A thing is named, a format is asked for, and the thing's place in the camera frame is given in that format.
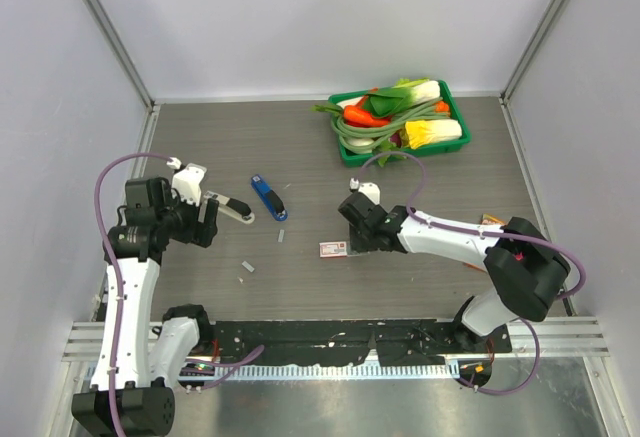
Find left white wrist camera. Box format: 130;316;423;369
167;157;207;207

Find toy orange carrot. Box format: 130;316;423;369
343;105;391;128

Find toy napa cabbage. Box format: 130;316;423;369
401;119;462;150

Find toy white radish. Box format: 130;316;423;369
343;138;376;155

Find blue stapler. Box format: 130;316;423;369
250;174;288;222

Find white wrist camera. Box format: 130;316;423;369
349;178;381;205
167;157;207;207

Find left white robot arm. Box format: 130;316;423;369
72;166;218;436

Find toy green long beans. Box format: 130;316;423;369
312;100;451;149

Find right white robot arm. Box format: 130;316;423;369
338;192;570;352

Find toy bok choy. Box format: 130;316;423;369
364;79;441;118

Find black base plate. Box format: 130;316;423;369
204;319;512;367

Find grey black stapler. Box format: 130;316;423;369
215;194;255;225

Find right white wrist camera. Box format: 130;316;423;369
349;178;381;205

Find green plastic tray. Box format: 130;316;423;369
322;79;471;167

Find colourful candy bag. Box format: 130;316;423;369
481;213;506;226

